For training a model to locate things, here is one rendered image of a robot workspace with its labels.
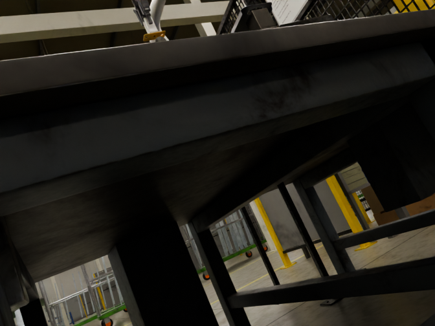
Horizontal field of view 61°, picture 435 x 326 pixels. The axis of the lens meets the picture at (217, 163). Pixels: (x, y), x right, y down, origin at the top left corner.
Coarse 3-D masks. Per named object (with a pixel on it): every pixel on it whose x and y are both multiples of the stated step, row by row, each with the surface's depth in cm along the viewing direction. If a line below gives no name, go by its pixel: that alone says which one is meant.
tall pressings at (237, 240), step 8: (232, 216) 928; (216, 224) 913; (224, 224) 917; (232, 224) 936; (240, 224) 935; (224, 232) 918; (232, 232) 912; (240, 232) 939; (248, 232) 935; (192, 240) 866; (224, 240) 897; (240, 240) 916; (224, 248) 900; (232, 248) 901; (200, 264) 851
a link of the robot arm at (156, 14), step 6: (156, 0) 162; (162, 0) 162; (150, 6) 166; (156, 6) 164; (162, 6) 165; (150, 12) 167; (156, 12) 166; (156, 18) 168; (156, 24) 171; (150, 42) 180
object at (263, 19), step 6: (252, 12) 99; (258, 12) 100; (264, 12) 100; (252, 18) 100; (258, 18) 99; (264, 18) 99; (270, 18) 100; (252, 24) 101; (258, 24) 98; (264, 24) 99; (270, 24) 99
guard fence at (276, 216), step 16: (272, 192) 398; (320, 192) 334; (336, 192) 314; (272, 208) 406; (304, 208) 359; (336, 208) 323; (272, 224) 414; (288, 224) 388; (304, 224) 366; (336, 224) 328; (352, 224) 308; (288, 240) 396; (320, 240) 350
